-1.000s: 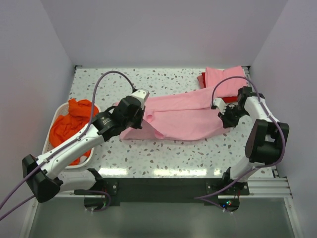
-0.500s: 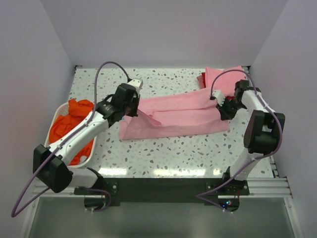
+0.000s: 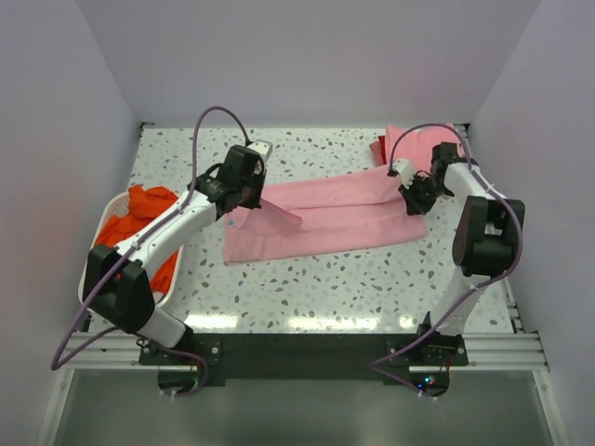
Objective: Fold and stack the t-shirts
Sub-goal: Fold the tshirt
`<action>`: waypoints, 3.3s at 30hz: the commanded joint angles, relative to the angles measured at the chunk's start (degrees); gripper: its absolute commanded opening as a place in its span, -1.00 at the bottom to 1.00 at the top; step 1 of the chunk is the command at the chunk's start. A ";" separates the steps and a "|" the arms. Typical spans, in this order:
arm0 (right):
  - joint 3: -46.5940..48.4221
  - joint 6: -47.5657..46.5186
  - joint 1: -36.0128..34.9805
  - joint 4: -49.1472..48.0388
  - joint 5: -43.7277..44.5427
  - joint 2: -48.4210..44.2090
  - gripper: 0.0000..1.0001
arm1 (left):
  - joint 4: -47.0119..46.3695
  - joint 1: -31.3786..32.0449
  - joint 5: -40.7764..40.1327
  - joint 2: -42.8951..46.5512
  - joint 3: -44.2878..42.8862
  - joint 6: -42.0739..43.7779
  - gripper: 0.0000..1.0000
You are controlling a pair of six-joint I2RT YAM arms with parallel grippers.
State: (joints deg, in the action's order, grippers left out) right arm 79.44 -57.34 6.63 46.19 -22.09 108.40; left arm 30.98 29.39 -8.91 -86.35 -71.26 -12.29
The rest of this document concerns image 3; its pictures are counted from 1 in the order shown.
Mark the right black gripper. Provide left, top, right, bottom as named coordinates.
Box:
left=398, top=174, right=449, bottom=216

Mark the pink t shirt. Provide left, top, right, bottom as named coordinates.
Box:
left=223, top=167, right=427, bottom=263
left=382, top=125, right=459, bottom=171

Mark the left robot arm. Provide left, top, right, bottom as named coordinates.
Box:
left=81, top=140, right=273, bottom=364

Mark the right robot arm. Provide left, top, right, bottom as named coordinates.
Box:
left=391, top=142, right=525, bottom=365

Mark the folded pink t shirt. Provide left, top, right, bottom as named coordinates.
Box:
left=382, top=125, right=459, bottom=171

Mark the folded red t shirt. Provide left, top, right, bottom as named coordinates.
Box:
left=369, top=136, right=387, bottom=166

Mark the orange t shirt in basket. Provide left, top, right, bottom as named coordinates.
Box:
left=91, top=184, right=182, bottom=294

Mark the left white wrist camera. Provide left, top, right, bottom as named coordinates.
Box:
left=247, top=139, right=273, bottom=166

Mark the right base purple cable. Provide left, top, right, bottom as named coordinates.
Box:
left=369, top=357, right=447, bottom=391

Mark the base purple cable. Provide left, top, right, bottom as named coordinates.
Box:
left=157, top=348, right=208, bottom=399
left=369, top=357, right=447, bottom=391

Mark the aluminium frame rail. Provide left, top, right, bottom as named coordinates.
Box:
left=34, top=123, right=554, bottom=446

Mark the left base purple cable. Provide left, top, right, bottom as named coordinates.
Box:
left=157, top=348, right=208, bottom=399

